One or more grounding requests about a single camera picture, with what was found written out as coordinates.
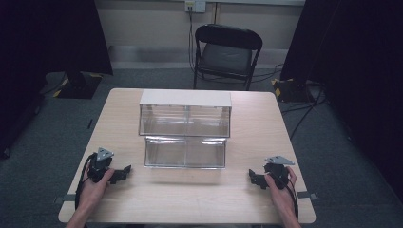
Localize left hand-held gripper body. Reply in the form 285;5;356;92
86;146;115;184

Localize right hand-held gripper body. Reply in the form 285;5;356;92
263;155;296;191

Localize person's right hand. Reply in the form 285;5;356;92
263;165;298;210

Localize person's left hand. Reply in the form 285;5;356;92
76;167;116;208

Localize clear plastic drawer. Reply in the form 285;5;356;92
144;136;228;170

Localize black stand base striped tape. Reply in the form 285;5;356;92
52;71;104;100
271;77;318;104

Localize clear drawer cabinet white top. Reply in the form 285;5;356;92
138;88;233;139

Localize black folding chair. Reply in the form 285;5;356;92
192;23;264;92

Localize black curtain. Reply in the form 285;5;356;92
279;0;403;203
0;0;114;160

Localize left hand-held gripper black cable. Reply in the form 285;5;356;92
74;153;97;211

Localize hand-held gripper black cable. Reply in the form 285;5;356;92
276;174;300;220
74;153;97;211

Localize right hand-held gripper black cable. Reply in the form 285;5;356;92
276;174;300;220

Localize grey table strap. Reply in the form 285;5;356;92
296;190;318;201
52;193;78;204

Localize black floor cables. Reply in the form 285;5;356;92
280;85;328;141

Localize black wall socket cable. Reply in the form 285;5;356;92
187;5;197;73

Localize white wall socket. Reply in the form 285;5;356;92
184;0;207;14

